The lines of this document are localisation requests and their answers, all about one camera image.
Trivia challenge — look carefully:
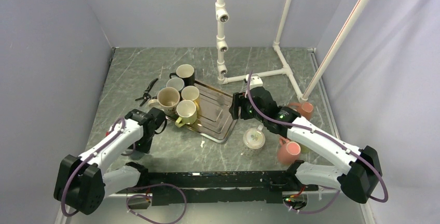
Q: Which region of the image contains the yellow mug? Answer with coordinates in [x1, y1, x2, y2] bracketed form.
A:
[181, 86, 200, 110]

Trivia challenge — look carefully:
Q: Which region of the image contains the white PVC pipe frame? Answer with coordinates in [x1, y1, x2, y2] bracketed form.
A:
[214, 0, 386, 104]

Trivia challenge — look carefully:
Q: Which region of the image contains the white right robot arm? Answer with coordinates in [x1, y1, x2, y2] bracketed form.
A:
[229, 74, 389, 204]

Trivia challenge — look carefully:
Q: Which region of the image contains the lime green faceted mug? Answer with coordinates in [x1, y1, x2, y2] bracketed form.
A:
[175, 100, 198, 128]

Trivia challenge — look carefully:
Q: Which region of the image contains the beige teal patterned mug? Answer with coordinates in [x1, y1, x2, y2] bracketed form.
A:
[147, 87, 180, 116]

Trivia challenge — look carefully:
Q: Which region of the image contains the blue floral mug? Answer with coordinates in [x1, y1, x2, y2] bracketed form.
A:
[166, 77, 185, 93]

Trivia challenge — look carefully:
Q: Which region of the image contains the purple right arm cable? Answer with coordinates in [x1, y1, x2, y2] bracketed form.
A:
[246, 73, 389, 215]

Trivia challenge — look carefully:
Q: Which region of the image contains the pink mug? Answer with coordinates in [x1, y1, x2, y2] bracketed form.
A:
[277, 137, 301, 165]

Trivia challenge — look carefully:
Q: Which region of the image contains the clear glass mug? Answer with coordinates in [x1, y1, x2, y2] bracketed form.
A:
[241, 125, 266, 157]

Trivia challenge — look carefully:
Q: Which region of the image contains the steel serving tray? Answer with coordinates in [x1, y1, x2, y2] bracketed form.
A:
[183, 80, 236, 144]

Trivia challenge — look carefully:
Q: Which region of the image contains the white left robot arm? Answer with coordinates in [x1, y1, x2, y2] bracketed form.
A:
[53, 107, 167, 217]

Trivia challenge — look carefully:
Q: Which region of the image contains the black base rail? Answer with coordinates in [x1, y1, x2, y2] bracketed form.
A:
[120, 166, 318, 206]

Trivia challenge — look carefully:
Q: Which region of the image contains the terracotta brown mug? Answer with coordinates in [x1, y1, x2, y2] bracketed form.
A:
[288, 102, 314, 121]

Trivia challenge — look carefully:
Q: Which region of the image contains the black white-lined mug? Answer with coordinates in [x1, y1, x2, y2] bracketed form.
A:
[169, 64, 195, 86]

